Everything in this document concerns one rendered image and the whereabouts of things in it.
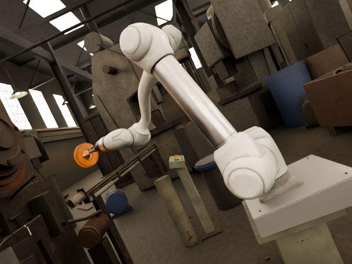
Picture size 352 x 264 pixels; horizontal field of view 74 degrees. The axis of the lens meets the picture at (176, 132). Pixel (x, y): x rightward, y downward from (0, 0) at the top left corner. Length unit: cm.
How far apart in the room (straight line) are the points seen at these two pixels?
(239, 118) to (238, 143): 248
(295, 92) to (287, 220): 299
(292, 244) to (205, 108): 63
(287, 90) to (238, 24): 133
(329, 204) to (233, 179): 36
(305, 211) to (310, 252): 23
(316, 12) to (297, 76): 172
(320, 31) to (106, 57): 374
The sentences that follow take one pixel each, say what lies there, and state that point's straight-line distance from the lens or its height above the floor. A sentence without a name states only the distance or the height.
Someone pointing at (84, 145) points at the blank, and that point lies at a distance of 157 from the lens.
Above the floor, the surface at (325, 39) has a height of 105.
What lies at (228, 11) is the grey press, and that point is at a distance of 423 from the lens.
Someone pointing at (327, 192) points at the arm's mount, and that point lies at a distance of 95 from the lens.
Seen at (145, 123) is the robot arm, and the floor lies 91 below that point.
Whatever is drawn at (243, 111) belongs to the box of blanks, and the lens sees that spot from 330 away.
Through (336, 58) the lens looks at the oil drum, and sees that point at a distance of 406.
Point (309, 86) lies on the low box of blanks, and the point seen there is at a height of 59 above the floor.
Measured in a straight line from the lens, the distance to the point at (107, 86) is 393.
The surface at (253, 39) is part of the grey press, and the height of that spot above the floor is 153.
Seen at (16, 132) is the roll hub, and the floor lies 113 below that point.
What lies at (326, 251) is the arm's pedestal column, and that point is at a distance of 115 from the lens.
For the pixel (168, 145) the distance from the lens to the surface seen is 363.
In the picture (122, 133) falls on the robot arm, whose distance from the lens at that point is 124.
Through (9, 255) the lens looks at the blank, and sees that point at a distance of 70.
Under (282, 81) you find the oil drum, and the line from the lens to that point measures 378.
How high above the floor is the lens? 86
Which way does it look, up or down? 3 degrees down
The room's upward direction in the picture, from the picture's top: 25 degrees counter-clockwise
